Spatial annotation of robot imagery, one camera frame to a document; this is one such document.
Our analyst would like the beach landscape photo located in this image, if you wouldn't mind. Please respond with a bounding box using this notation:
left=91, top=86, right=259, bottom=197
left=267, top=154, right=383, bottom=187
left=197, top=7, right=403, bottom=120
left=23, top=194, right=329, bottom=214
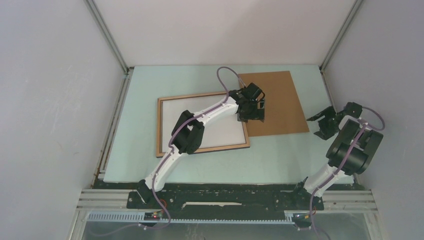
left=161, top=94, right=246, bottom=150

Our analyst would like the wooden picture frame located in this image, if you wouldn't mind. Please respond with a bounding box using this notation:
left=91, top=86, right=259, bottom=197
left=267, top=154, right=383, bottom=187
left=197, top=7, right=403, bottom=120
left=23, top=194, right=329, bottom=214
left=155, top=91, right=251, bottom=159

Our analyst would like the brown backing board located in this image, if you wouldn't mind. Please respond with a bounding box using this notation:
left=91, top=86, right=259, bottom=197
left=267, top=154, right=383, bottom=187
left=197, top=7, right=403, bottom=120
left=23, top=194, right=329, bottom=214
left=239, top=71, right=310, bottom=137

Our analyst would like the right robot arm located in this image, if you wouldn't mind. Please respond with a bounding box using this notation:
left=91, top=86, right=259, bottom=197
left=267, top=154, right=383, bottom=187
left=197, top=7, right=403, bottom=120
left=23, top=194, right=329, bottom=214
left=290, top=102, right=386, bottom=209

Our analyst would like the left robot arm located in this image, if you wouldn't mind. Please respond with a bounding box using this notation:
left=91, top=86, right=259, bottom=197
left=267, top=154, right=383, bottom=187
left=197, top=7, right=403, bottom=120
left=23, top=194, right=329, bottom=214
left=136, top=83, right=266, bottom=208

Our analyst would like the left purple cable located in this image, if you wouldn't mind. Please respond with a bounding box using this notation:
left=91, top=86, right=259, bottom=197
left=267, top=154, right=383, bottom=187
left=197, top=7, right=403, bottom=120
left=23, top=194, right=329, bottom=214
left=150, top=66, right=248, bottom=231

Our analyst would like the right aluminium corner post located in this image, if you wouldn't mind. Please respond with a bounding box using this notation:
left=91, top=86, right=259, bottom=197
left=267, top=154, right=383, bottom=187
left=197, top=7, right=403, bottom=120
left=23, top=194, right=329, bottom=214
left=319, top=0, right=365, bottom=74

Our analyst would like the aluminium corner post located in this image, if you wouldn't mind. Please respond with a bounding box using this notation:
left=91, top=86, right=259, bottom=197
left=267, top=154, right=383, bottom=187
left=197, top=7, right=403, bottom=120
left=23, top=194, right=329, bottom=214
left=319, top=0, right=365, bottom=74
left=83, top=0, right=130, bottom=75

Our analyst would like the left aluminium corner post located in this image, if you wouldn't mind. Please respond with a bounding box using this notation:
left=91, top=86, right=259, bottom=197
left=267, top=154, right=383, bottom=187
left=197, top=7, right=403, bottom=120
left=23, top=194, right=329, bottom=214
left=83, top=0, right=130, bottom=75

